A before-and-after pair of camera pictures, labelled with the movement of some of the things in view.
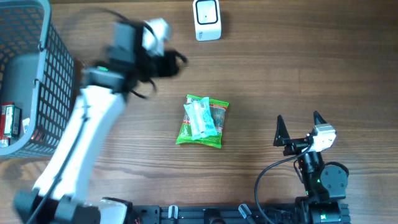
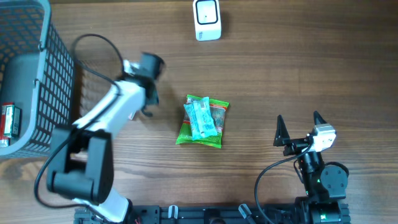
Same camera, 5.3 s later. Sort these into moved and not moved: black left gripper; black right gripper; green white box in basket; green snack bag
Moved: black left gripper
Not moved: black right gripper; green white box in basket; green snack bag
